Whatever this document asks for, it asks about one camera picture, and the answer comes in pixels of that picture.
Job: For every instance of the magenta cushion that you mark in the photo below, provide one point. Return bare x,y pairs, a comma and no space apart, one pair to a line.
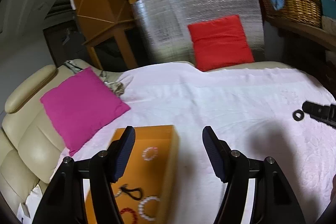
80,106

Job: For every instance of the wicker basket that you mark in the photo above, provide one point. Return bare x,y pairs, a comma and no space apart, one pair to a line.
301,11

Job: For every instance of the patterned grey white cloth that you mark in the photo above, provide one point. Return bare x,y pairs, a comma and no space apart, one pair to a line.
117,87

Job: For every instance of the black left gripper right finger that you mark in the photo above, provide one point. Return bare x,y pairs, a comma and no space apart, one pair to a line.
228,164

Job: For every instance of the cream leather sofa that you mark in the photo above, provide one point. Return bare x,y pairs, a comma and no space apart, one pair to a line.
30,147

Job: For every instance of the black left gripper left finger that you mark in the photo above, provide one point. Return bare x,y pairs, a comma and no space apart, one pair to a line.
110,164

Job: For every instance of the red cushion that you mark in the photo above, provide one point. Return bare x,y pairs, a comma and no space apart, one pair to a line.
219,43

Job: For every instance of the wooden shelf rack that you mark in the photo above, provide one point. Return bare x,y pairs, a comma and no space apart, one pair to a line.
315,34

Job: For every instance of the orange cardboard box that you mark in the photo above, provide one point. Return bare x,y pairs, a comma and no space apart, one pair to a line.
144,193

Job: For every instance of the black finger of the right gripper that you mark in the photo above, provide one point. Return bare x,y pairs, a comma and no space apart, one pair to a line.
321,113

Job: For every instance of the silver foil insulation sheet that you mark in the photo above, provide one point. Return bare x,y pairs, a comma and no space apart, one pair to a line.
164,25

